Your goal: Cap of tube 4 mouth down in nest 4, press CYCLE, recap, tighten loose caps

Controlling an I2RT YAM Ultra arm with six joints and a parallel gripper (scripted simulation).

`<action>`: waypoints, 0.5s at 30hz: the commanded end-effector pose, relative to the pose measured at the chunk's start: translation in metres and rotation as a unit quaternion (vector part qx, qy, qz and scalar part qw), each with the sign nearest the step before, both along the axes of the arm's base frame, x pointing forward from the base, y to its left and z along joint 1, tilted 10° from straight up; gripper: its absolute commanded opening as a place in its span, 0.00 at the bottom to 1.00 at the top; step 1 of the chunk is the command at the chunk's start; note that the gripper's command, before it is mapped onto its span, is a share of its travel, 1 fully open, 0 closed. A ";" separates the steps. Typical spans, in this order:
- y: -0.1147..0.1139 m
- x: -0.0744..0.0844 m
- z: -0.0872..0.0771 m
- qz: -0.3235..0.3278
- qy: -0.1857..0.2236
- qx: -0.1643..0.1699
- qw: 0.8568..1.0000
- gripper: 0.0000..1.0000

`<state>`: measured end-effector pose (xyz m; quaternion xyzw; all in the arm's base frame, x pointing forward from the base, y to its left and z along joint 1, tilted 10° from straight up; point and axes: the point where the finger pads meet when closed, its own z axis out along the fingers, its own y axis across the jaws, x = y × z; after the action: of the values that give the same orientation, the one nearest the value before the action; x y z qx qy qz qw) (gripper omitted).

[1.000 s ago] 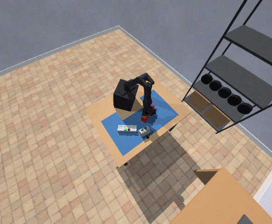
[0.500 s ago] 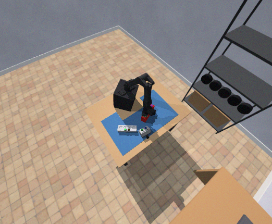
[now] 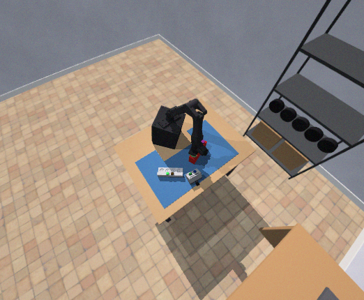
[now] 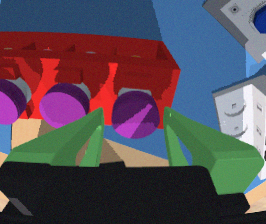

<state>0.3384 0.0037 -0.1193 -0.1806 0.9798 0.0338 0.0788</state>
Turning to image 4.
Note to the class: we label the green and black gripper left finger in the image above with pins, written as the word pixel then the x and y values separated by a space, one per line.
pixel 60 146

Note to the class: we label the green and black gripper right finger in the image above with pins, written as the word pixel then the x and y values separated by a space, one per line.
pixel 232 163

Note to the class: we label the blue bench mat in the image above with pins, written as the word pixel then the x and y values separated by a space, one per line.
pixel 209 57

